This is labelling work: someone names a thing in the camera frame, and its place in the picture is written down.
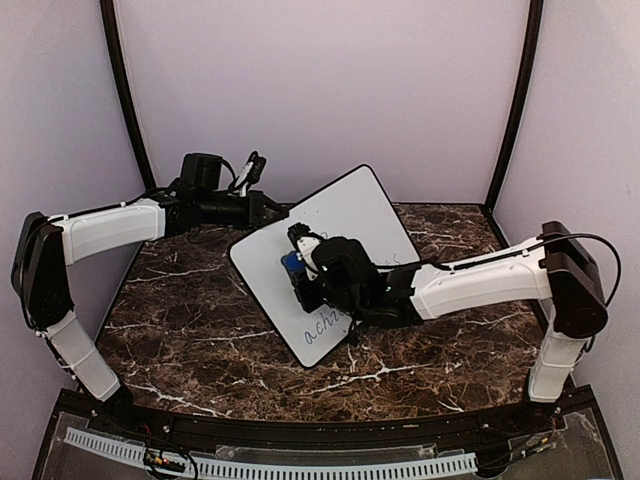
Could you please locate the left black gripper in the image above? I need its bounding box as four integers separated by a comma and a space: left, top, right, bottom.
198, 190, 291, 230

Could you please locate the blue whiteboard eraser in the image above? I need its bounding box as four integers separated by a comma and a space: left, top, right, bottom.
281, 252, 305, 275

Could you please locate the white whiteboard with black frame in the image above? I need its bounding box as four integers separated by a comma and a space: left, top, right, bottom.
229, 165, 419, 368

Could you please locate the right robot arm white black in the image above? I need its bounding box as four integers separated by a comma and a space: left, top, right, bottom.
282, 221, 608, 434

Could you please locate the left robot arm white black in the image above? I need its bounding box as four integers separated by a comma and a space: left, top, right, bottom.
11, 189, 288, 436

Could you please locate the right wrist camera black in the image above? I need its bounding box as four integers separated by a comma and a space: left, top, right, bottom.
311, 236, 378, 294

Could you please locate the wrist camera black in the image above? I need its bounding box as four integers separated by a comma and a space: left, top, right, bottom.
311, 236, 378, 294
180, 153, 223, 190

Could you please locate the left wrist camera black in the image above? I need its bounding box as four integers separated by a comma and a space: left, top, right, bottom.
180, 153, 223, 190

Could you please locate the white slotted cable duct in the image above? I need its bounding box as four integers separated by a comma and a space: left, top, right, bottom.
63, 427, 478, 479

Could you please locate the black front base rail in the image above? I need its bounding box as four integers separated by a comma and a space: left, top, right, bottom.
54, 387, 596, 459

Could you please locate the left black frame post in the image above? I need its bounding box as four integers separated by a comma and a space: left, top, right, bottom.
99, 0, 157, 189

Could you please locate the black frame post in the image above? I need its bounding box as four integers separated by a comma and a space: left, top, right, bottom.
99, 0, 157, 189
483, 0, 544, 215

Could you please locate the right black frame post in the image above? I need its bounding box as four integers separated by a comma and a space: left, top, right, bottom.
483, 0, 544, 215

